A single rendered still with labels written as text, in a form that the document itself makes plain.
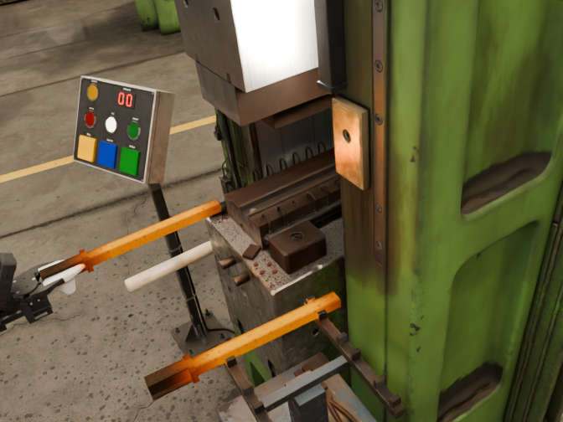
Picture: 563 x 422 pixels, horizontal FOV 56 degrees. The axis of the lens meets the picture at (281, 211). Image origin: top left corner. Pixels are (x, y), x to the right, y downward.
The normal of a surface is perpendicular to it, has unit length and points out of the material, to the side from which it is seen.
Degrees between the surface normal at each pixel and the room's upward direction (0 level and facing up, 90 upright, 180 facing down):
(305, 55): 90
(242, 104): 90
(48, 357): 0
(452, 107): 89
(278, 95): 90
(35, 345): 0
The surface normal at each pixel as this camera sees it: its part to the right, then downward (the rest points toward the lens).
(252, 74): 0.52, 0.47
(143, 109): -0.53, 0.08
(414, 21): -0.84, 0.40
